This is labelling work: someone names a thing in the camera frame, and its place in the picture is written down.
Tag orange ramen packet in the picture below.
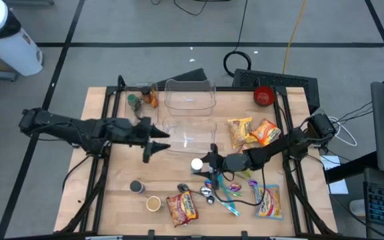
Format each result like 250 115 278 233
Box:
251 118 283 147

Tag yellow ramen packet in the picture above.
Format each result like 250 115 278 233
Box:
227 117 258 150

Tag white computer mouse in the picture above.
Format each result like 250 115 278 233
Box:
348 198 367 218

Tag black aluminium table frame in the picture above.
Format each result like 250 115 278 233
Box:
57 75 339 240

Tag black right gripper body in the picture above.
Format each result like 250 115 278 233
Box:
211 143 251 191

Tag brown spice bottle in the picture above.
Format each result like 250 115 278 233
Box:
149 85 160 108

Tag yellow cable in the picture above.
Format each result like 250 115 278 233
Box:
281 0 309 75

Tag green lid spice jar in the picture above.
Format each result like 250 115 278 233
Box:
127 93 143 113

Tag white lid spices jar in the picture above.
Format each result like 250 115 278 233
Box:
191 157 204 173

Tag white trash can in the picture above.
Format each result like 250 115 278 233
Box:
0 0 44 77

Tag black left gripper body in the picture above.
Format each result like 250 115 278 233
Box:
109 116 153 164

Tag teal plastic spoon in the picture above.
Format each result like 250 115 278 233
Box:
216 174 237 209

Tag black left base cable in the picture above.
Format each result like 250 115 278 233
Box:
61 154 93 193

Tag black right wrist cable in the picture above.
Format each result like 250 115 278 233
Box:
213 166 267 206

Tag black floor cable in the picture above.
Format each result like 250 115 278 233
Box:
150 0 209 17

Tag tan lid spice jar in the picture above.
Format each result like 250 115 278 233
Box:
145 195 163 213

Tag white cable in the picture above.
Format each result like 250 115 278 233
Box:
327 115 359 148

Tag white paper sheet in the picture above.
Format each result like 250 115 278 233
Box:
319 154 350 195

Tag dark steel spoon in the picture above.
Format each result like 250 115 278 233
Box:
177 183 203 197

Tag purple label black lid bottle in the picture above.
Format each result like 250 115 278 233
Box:
129 180 146 195

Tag black coiled cable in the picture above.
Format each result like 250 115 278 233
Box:
223 0 253 78

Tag red bowl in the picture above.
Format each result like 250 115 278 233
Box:
253 85 277 108

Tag blue edged ramen packet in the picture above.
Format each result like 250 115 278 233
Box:
254 183 284 221

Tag black lid spice jar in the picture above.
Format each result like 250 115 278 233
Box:
140 85 151 103

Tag clear plastic bin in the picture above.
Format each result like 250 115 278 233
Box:
163 79 217 117
160 116 218 155
122 82 160 135

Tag red ramen packet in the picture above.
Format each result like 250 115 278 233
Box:
165 191 200 228

